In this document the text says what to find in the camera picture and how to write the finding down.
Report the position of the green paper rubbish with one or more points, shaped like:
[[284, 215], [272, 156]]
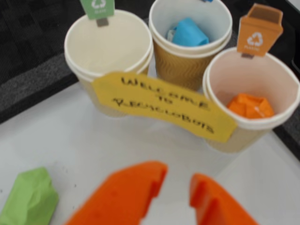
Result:
[[30, 199]]

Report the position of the short grey foam border strip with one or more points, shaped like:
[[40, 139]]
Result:
[[289, 143]]

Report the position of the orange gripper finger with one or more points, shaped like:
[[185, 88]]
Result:
[[117, 199], [218, 208]]

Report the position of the green recycling bin label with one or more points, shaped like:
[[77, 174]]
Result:
[[97, 9]]

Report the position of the blue paper rubbish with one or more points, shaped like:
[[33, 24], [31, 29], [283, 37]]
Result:
[[189, 32]]

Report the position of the orange recycling bin label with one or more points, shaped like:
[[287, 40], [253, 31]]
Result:
[[259, 32]]

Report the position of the paper cup with green label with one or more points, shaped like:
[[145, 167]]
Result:
[[105, 47]]

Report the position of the blue recycling bin label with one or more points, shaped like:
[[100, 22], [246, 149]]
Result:
[[207, 1]]

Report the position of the yellow welcome recyclobots sign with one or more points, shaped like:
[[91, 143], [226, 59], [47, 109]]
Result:
[[164, 103]]

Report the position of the paper cup with blue label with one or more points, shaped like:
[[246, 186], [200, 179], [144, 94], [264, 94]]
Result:
[[182, 65]]

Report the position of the orange paper rubbish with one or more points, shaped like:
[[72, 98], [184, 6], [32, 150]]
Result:
[[250, 106]]

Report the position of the paper cup with orange label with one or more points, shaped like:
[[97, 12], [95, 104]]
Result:
[[253, 75]]

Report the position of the long grey foam border strip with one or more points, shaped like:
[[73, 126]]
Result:
[[35, 91]]

